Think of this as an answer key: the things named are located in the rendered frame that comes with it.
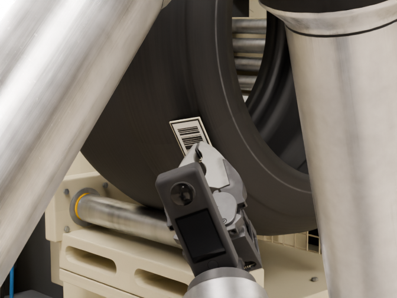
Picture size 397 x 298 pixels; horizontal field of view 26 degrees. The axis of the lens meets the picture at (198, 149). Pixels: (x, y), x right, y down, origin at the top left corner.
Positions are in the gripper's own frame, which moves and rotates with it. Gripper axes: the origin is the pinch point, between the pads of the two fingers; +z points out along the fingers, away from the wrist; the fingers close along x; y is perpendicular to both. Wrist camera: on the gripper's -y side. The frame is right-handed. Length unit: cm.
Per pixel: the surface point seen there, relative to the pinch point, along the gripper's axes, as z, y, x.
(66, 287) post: 23, 44, -40
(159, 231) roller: 7.4, 20.0, -12.6
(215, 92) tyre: 5.0, -2.7, 3.8
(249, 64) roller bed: 61, 41, 2
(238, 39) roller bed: 66, 38, 1
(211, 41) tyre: 8.0, -7.7, 5.4
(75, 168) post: 34, 27, -29
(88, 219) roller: 18.1, 24.1, -25.5
